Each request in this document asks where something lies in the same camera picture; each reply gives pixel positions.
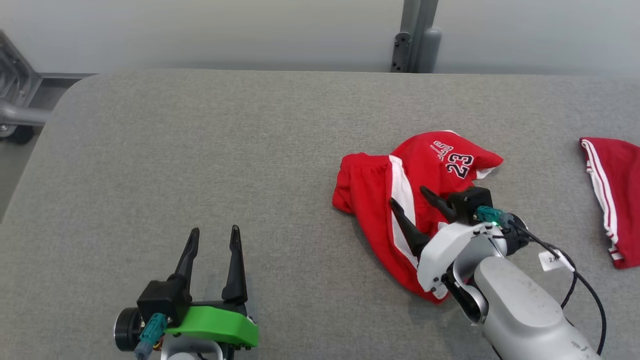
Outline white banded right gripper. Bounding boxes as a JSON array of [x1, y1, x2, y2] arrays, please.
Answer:
[[389, 186, 530, 301]]

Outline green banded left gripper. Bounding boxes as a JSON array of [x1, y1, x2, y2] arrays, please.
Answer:
[[114, 225, 260, 352]]

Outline red white basketball shorts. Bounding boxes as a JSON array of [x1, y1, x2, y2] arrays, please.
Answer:
[[332, 130, 504, 305]]

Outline red white basketball jersey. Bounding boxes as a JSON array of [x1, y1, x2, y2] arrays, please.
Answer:
[[579, 137, 640, 270]]

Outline grey rounded cylinder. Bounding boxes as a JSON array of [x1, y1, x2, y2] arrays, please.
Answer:
[[419, 27, 443, 75]]

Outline teal plug left arm cable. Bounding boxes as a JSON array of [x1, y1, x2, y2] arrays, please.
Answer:
[[134, 313, 169, 360]]

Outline white paper cable tag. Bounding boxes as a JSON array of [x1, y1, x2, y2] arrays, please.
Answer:
[[538, 249, 576, 273]]

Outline dark grey perforated bracket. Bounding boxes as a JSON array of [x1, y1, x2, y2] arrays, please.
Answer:
[[391, 31, 412, 74]]

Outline grey metal post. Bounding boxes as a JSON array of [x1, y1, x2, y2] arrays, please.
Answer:
[[400, 0, 440, 74]]

